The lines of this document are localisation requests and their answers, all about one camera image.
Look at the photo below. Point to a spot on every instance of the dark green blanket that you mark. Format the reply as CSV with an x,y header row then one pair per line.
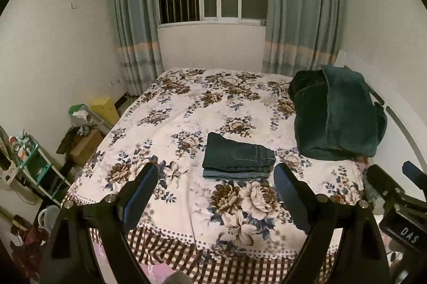
x,y
337,117

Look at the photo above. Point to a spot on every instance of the floral bedspread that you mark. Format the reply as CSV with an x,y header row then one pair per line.
x,y
186,124

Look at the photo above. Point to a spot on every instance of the red cloth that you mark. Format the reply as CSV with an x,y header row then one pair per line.
x,y
30,237

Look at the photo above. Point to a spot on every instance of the cardboard box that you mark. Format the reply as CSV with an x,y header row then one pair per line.
x,y
85,145

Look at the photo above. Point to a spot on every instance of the grey bucket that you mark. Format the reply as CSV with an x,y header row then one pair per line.
x,y
48,219

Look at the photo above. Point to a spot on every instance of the green shelf rack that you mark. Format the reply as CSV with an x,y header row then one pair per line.
x,y
36,167

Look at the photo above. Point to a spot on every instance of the yellow box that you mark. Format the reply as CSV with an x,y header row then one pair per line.
x,y
105,109

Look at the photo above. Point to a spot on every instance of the folded light blue jeans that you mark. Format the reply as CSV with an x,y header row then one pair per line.
x,y
233,175

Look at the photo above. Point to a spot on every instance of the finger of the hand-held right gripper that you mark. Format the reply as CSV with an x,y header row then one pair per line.
x,y
382,182
415,174

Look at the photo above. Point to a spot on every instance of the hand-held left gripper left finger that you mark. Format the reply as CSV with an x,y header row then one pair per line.
x,y
140,199

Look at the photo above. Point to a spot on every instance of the dark blue jeans pants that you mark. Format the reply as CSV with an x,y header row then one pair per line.
x,y
233,152

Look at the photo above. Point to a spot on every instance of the white standing fan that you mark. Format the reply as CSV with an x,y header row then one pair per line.
x,y
6,167

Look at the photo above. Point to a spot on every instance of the green plastic bag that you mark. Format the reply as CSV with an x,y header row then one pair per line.
x,y
76,110

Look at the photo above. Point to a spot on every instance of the teal striped curtain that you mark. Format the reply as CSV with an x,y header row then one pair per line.
x,y
300,10
133,20

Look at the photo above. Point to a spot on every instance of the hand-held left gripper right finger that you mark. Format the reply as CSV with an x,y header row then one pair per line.
x,y
292,197

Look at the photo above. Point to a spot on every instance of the white bed headboard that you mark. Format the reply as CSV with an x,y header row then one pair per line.
x,y
400,124

